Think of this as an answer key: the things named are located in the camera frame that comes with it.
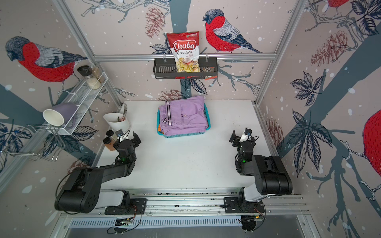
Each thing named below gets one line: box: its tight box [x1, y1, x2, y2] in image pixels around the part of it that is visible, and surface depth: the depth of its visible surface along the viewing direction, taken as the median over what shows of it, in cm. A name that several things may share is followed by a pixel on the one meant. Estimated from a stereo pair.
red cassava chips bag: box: [166, 31, 201, 73], surface depth 83 cm
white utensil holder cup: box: [103, 112, 130, 132], surface depth 99 cm
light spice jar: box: [106, 129, 116, 142], surface depth 94 cm
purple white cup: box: [42, 103, 79, 127], surface depth 63 cm
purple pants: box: [158, 95, 209, 136], surface depth 97 cm
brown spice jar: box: [103, 136, 116, 151], surface depth 90 cm
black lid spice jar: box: [76, 65, 93, 77], surface depth 80 cm
